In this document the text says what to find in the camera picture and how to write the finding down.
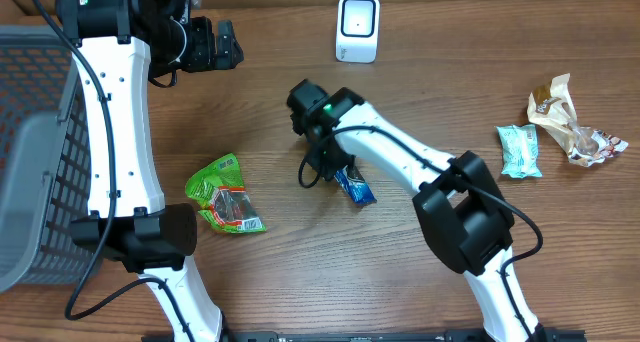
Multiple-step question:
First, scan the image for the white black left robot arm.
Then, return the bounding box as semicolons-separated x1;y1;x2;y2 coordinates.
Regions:
56;0;243;341

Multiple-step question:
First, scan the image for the grey plastic basket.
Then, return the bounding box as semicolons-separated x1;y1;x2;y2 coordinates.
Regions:
0;25;92;291

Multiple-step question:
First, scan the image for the beige brown snack bag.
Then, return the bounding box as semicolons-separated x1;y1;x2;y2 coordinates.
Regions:
527;73;629;167

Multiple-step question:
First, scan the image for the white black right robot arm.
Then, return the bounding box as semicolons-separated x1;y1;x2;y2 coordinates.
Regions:
287;80;544;341

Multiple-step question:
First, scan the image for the mint green wipes pack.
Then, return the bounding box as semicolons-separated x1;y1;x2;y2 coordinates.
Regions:
497;124;542;179

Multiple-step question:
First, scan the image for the blue Oreo cookie pack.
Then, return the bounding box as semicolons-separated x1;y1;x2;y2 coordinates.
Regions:
335;165;376;206

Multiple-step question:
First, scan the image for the green snack bag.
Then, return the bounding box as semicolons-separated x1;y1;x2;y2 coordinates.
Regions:
185;153;266;234

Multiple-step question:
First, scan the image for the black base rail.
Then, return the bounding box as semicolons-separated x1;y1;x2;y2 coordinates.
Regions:
140;328;587;342

